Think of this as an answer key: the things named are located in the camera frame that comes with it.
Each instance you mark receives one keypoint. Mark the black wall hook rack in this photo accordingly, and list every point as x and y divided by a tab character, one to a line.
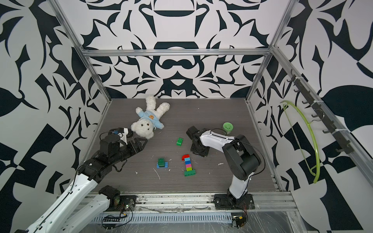
321	114

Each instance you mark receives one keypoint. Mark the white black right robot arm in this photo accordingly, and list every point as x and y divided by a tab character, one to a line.
241	157

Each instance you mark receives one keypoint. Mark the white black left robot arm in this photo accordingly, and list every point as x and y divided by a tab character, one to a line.
114	148

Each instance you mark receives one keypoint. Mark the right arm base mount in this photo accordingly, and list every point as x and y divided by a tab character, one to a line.
229	202

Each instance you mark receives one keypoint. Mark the red lego brick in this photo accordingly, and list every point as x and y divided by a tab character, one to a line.
184	157

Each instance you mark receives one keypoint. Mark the white teddy bear blue shirt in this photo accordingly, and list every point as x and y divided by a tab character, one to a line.
149	119

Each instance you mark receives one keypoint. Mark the dark green lego brick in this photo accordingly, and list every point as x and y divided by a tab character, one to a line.
161	162

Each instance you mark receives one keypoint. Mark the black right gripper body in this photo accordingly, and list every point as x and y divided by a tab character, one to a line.
199	151

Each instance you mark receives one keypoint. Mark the green long lego plate brick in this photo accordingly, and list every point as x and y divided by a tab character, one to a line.
189	173

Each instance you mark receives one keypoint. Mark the light green tall lego brick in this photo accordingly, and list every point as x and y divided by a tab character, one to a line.
179	141

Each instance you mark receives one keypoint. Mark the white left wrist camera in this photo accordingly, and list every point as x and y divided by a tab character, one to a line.
122	133

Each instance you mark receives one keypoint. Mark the long blue lego brick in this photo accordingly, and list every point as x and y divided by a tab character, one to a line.
162	165

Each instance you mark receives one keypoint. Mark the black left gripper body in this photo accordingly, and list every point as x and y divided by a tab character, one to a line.
131	150

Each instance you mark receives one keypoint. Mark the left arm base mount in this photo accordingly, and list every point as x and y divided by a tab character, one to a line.
122	202

